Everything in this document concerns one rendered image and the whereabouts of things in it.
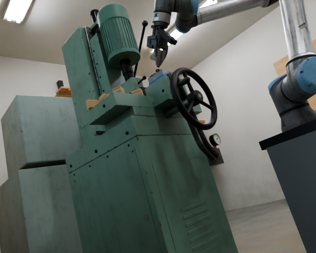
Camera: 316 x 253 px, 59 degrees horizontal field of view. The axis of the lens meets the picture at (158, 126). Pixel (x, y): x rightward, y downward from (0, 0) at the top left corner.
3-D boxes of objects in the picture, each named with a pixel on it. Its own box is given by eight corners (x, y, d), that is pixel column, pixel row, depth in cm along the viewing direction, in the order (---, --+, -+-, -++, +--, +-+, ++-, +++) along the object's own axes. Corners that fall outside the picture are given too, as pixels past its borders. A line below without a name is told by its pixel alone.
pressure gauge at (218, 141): (217, 148, 136) (211, 133, 139) (210, 150, 139) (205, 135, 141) (223, 147, 141) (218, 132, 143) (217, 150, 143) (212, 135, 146)
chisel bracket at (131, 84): (135, 91, 138) (131, 76, 140) (119, 103, 147) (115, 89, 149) (146, 93, 144) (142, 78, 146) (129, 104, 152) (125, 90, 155)
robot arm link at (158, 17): (174, 16, 139) (161, 10, 131) (173, 26, 139) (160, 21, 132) (161, 18, 145) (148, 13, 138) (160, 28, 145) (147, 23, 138)
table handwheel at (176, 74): (216, 83, 132) (224, 136, 118) (185, 101, 145) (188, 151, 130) (174, 53, 115) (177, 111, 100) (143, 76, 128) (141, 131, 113)
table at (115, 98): (131, 94, 103) (127, 79, 104) (88, 125, 122) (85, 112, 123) (216, 104, 147) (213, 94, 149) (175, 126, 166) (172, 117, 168)
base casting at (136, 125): (136, 135, 110) (130, 114, 112) (66, 174, 146) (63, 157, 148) (200, 134, 143) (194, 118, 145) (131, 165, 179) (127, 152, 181)
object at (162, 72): (163, 76, 124) (160, 65, 126) (147, 87, 131) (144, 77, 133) (181, 80, 134) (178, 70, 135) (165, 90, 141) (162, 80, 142)
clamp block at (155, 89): (169, 92, 120) (163, 74, 123) (148, 105, 129) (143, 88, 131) (189, 95, 131) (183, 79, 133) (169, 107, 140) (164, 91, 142)
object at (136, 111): (135, 115, 114) (132, 106, 115) (106, 133, 127) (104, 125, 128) (192, 118, 143) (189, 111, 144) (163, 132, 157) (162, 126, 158)
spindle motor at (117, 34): (122, 48, 137) (108, -2, 145) (102, 67, 148) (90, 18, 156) (147, 55, 150) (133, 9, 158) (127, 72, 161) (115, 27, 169)
